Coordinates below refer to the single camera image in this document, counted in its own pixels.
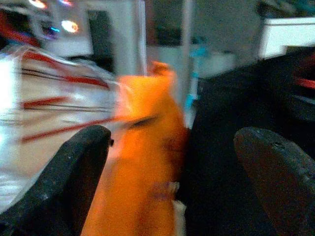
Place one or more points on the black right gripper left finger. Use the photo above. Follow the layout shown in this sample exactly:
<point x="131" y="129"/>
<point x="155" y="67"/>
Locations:
<point x="61" y="177"/>

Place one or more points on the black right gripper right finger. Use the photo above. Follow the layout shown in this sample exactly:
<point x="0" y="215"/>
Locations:
<point x="278" y="172"/>

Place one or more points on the black shirt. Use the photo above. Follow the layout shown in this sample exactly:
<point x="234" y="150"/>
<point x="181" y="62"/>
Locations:
<point x="221" y="123"/>

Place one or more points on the white red-striped plastic bag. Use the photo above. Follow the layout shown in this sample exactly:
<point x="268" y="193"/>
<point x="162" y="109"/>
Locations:
<point x="56" y="93"/>

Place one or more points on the orange polo shirt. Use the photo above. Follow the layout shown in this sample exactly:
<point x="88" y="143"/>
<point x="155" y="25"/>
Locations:
<point x="147" y="172"/>

